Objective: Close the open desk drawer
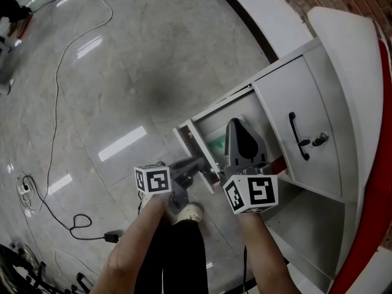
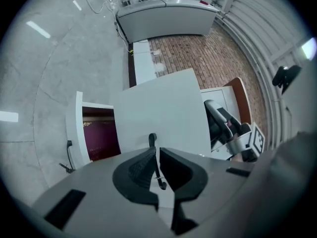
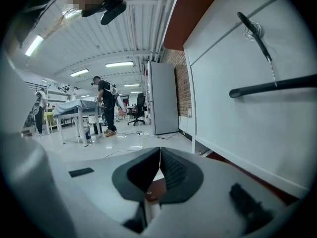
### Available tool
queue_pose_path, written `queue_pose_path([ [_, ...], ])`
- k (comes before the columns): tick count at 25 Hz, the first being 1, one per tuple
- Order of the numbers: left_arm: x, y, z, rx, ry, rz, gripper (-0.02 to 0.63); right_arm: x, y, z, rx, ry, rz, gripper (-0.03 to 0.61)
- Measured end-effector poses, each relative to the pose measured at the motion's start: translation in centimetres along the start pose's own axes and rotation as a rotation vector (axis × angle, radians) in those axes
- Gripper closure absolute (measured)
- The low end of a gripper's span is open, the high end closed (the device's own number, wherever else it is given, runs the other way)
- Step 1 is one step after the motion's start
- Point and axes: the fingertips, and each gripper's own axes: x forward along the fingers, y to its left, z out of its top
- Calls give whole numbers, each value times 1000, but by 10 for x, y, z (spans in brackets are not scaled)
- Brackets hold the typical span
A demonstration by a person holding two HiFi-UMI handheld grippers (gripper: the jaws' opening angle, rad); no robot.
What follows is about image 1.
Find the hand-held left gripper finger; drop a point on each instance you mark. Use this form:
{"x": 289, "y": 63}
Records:
{"x": 190, "y": 165}

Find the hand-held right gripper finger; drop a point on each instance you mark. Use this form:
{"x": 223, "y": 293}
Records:
{"x": 261, "y": 156}
{"x": 233, "y": 145}

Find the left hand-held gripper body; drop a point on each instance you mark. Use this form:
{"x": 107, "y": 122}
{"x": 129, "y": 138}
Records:
{"x": 153, "y": 179}

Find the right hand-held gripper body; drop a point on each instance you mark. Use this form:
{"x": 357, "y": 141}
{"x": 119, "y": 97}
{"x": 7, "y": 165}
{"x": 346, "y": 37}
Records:
{"x": 254, "y": 194}

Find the person's right forearm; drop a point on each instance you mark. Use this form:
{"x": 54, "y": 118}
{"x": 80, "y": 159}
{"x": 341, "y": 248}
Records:
{"x": 266, "y": 256}

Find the person's left forearm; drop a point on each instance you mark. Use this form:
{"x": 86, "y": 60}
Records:
{"x": 134, "y": 243}

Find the white desk with red top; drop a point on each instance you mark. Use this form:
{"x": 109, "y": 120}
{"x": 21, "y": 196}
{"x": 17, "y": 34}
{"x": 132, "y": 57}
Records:
{"x": 387, "y": 133}

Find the green and white book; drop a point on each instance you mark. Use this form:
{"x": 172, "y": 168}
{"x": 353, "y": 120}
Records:
{"x": 217, "y": 147}

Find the black power adapter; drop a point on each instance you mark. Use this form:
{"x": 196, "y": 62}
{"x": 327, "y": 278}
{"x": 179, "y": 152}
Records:
{"x": 111, "y": 237}

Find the person's black clothing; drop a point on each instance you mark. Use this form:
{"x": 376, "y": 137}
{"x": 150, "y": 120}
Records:
{"x": 180, "y": 256}

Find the white power strip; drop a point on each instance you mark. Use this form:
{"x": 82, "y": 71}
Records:
{"x": 24, "y": 188}

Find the black office chair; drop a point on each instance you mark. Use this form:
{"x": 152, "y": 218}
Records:
{"x": 30, "y": 280}

